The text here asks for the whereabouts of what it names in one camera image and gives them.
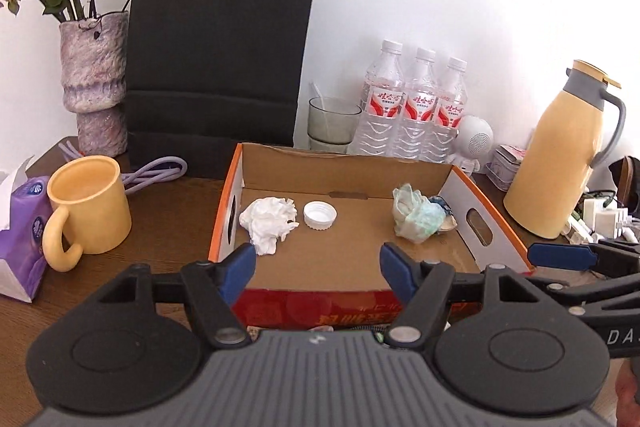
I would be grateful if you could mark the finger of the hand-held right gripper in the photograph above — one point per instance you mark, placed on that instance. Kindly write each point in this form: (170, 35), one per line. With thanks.
(590, 289)
(562, 255)

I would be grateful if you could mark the white bottle cap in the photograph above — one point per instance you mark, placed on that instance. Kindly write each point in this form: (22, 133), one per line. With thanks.
(320, 214)

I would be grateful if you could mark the crumpled greenish wrapper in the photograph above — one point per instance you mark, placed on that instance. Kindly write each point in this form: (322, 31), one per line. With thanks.
(415, 217)

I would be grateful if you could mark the crumpled white tissue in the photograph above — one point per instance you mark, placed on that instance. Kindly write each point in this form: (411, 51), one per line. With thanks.
(267, 219)

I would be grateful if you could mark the yellow thermos jug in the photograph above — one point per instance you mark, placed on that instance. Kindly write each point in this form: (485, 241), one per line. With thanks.
(550, 167)

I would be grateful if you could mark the grey drinking glass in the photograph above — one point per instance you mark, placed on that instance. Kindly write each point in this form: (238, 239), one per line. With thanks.
(332, 122)

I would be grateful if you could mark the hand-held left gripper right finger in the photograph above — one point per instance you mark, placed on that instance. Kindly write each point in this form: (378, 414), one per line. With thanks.
(396, 268)

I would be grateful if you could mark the black paper bag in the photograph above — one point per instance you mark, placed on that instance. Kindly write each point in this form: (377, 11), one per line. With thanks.
(220, 57)

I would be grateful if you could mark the red label water bottle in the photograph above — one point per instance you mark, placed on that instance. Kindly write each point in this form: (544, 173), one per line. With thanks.
(382, 102)
(447, 117)
(417, 112)

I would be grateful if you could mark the cardboard box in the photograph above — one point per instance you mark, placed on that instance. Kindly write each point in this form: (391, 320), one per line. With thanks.
(340, 247)

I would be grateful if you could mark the white power adapter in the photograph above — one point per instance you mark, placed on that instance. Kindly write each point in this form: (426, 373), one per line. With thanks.
(607, 217)

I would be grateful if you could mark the crumpled blue yellow wrapper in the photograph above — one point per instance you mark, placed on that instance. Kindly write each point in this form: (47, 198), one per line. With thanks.
(447, 214)

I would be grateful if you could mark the white robot speaker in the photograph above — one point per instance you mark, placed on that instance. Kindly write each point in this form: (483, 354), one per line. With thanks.
(475, 137)

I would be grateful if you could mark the yellow mug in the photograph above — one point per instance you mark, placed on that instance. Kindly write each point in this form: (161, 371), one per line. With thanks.
(92, 207)

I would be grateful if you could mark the purple tissue pack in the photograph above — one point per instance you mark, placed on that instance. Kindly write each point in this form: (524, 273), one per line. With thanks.
(22, 237)

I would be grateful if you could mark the dark brown bag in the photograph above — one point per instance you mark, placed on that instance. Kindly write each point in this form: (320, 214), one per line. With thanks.
(625, 179)

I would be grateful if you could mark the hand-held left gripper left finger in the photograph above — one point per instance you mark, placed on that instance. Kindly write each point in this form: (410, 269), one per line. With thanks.
(237, 268)

